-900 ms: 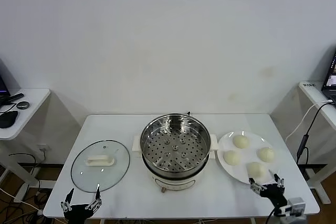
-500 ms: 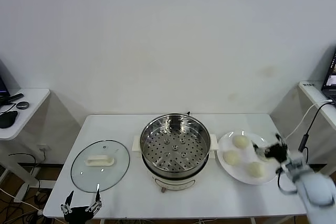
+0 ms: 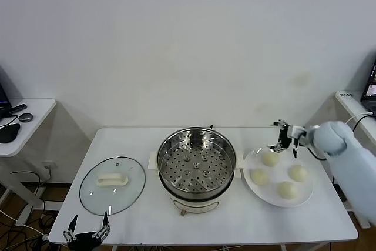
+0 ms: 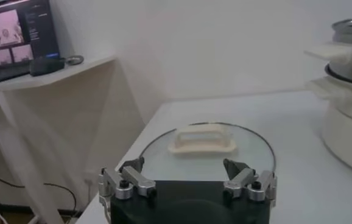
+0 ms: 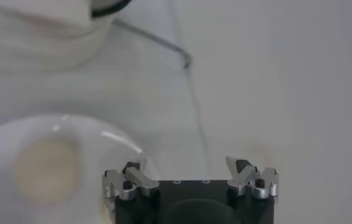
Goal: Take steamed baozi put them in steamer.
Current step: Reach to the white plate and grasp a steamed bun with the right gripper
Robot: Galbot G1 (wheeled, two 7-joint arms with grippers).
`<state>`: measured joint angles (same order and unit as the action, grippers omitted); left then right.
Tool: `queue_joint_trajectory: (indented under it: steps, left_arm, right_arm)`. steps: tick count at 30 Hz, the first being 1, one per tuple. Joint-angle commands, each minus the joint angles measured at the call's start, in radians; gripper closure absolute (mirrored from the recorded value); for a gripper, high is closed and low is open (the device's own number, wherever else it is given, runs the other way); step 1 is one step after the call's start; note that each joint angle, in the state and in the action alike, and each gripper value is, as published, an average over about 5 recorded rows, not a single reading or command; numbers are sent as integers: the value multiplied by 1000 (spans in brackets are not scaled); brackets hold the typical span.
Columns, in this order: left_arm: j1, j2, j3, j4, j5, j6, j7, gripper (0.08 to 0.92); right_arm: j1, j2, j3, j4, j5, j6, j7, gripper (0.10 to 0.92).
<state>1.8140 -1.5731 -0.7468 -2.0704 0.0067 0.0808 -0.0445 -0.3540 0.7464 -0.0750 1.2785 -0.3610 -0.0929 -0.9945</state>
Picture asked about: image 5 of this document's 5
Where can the white steamed baozi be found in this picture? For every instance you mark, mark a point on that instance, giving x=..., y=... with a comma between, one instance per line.
x=46, y=170

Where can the stainless steel steamer basket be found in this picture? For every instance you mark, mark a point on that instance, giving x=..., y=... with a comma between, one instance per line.
x=106, y=4

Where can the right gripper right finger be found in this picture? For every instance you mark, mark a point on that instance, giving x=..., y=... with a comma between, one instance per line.
x=243, y=179

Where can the white round plate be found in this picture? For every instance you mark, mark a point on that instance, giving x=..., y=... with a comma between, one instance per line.
x=103, y=158

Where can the cream electric cooker base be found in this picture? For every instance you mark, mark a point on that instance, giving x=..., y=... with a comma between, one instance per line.
x=42, y=45

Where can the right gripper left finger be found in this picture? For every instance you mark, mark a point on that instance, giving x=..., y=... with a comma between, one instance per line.
x=139, y=182

